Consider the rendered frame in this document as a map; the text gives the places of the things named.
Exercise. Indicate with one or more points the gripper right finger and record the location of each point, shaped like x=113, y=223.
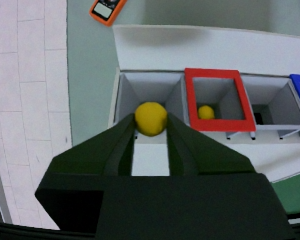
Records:
x=200, y=154

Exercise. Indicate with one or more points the orange digital multimeter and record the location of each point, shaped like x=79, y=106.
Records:
x=106, y=11

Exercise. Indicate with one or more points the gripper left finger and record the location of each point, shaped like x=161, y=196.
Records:
x=101, y=153

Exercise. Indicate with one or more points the red funnel rim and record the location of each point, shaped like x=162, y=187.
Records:
x=246, y=125

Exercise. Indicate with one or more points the yellow ball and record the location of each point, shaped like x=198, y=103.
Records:
x=150, y=119
x=205, y=112

